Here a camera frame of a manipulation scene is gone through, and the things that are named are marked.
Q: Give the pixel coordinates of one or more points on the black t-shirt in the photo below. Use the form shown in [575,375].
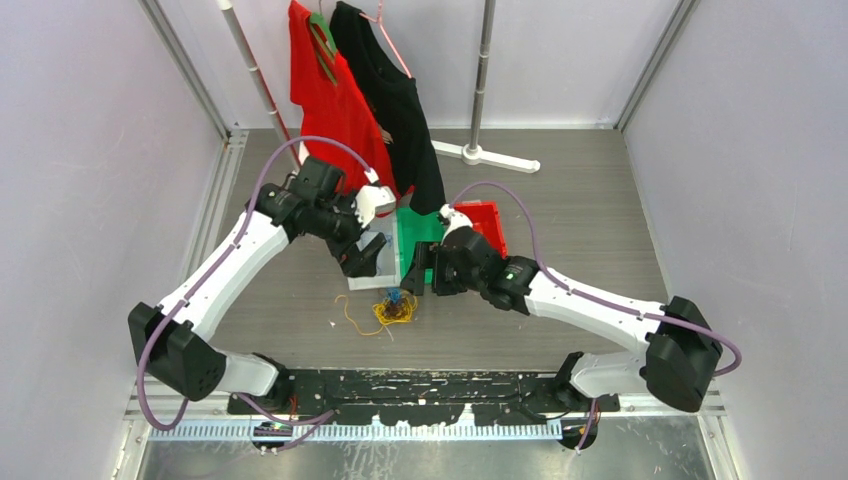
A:
[393,98]

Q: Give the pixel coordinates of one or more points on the green clothes hanger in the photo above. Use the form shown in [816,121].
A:
[323,45]

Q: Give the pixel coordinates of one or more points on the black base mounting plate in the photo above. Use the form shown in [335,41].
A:
[424,397]

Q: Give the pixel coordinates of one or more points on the left rack pole with base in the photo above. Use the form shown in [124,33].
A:
[226,7]

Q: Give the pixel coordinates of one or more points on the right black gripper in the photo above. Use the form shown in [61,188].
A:
[428,255]

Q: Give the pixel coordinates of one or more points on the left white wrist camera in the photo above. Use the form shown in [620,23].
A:
[372,201]

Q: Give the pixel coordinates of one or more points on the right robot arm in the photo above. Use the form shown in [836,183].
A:
[668,350]

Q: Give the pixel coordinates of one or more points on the green plastic bin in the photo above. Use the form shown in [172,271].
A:
[414,228]

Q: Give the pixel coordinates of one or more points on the white slotted cable duct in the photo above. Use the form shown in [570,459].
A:
[256,429]

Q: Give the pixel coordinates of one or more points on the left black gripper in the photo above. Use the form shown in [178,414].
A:
[354,262]

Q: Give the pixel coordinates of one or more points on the red t-shirt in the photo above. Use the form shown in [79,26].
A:
[336,112]

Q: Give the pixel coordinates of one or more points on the red plastic bin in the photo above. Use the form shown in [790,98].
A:
[485,219]

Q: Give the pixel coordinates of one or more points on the white plastic bin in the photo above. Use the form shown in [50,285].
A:
[388,260]

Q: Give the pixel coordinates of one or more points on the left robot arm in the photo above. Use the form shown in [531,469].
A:
[171,339]

